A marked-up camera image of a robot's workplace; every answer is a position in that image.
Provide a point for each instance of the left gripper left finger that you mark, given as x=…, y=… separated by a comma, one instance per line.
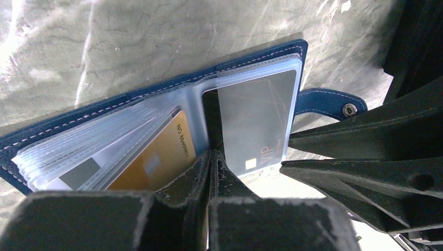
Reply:
x=172, y=218

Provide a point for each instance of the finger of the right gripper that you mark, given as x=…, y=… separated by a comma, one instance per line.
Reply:
x=409, y=127
x=390, y=196

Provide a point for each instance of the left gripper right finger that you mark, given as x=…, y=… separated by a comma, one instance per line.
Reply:
x=241, y=220

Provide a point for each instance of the orange credit card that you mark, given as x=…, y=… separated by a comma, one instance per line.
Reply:
x=166, y=157

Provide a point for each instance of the black VIP credit card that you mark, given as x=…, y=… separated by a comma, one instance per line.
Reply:
x=249, y=122

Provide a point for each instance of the grey credit card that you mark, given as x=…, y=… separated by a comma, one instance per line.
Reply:
x=80, y=174

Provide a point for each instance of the blue card holder wallet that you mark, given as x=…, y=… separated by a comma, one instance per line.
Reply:
x=115, y=130

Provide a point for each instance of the black card storage box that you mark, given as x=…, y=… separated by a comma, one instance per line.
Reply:
x=415, y=54

